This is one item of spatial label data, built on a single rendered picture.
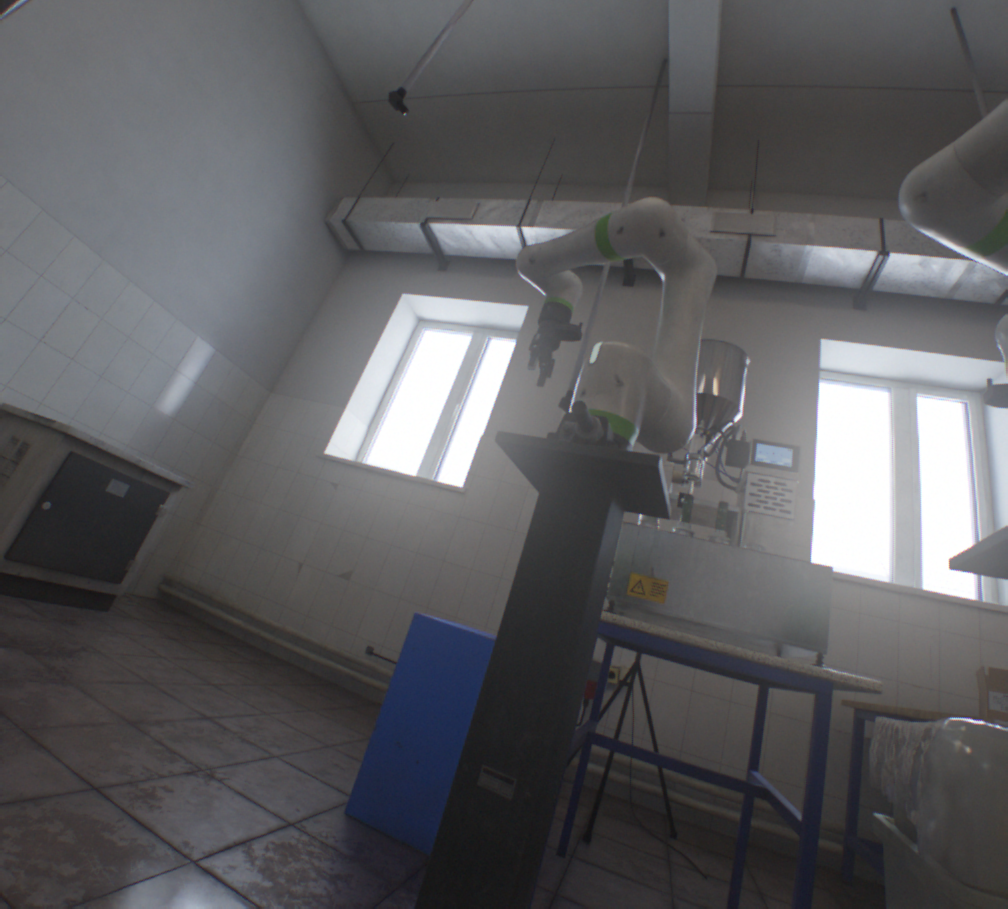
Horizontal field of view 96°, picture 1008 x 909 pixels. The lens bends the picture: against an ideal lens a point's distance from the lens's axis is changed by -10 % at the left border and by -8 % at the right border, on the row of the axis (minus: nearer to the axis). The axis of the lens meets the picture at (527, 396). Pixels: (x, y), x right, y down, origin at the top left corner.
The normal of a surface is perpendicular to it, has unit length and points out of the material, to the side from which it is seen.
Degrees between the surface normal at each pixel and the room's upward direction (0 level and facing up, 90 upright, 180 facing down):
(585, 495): 90
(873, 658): 90
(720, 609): 90
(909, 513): 90
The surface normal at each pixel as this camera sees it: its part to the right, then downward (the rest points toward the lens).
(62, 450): 0.94, 0.15
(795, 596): -0.22, -0.48
